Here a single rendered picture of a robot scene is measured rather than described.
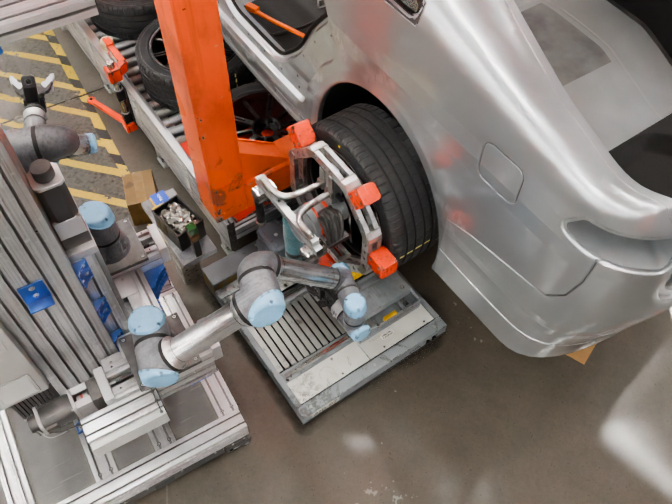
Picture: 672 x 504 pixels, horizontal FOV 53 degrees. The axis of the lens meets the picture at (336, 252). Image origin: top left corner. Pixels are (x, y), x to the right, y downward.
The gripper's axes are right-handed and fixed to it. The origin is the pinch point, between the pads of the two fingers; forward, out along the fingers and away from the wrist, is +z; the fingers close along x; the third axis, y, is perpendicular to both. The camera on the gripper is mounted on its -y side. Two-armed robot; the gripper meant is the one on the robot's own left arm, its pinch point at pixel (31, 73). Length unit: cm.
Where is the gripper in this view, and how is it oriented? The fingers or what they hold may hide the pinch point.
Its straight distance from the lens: 286.7
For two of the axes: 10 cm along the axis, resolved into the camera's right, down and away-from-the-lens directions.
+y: -1.4, 6.0, 7.9
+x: 9.5, -1.4, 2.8
